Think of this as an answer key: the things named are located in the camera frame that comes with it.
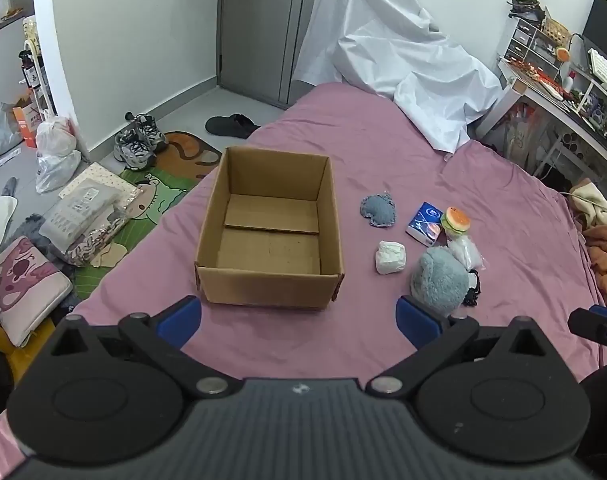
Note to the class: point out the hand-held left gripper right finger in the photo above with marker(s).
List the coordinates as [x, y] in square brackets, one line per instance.
[416, 322]

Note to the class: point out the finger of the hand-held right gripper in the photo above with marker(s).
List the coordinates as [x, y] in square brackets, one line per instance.
[598, 327]

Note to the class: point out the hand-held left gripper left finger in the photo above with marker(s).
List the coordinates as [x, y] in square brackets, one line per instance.
[183, 316]

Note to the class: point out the grey plush toy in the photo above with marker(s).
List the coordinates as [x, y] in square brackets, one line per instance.
[441, 280]

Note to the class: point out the white cloth wad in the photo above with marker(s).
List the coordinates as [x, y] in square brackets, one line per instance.
[391, 258]

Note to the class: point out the brown cardboard box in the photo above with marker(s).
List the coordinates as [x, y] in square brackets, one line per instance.
[268, 255]

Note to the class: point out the burger plush toy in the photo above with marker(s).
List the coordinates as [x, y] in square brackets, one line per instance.
[456, 221]

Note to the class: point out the denim heart pillow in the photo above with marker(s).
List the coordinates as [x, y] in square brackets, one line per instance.
[378, 211]

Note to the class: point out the clear plastic bag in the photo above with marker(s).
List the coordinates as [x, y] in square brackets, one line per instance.
[467, 252]

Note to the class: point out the blue tissue pack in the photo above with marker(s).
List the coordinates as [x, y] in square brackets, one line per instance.
[423, 222]

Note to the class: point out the cream cloth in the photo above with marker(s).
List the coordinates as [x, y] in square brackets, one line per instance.
[591, 200]

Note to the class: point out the cartoon floor mat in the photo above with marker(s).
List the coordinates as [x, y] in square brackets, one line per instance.
[168, 180]

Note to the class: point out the clear wrapped package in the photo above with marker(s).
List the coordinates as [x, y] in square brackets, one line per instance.
[78, 220]

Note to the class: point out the pink cartoon pillow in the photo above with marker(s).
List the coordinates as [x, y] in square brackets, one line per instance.
[20, 290]

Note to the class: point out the beige dotted packet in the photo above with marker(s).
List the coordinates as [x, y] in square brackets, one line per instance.
[90, 177]

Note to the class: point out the grey fluffy cushion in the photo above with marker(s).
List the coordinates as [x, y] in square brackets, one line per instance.
[33, 225]

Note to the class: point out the pink bed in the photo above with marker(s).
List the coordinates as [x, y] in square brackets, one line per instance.
[373, 140]

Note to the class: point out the white plastic bag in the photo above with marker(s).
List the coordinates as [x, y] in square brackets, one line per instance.
[58, 172]
[55, 135]

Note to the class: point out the black slipper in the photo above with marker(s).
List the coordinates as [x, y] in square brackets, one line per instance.
[231, 126]

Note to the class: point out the white desk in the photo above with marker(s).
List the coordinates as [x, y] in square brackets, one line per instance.
[501, 105]

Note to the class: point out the orange cardboard box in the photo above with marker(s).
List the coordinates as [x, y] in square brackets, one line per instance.
[28, 120]

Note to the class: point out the white keyboard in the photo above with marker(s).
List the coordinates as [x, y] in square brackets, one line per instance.
[606, 70]

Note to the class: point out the grey plastic bag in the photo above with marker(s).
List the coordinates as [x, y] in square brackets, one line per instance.
[0, 130]

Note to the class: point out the white sheet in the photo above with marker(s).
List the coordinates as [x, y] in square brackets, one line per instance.
[383, 50]

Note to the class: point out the desktop drawer organizer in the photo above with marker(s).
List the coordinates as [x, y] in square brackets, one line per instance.
[528, 40]

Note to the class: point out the grey wardrobe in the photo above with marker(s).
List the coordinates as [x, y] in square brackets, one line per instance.
[263, 25]

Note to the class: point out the black monitor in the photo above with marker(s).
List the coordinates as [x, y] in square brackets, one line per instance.
[606, 25]

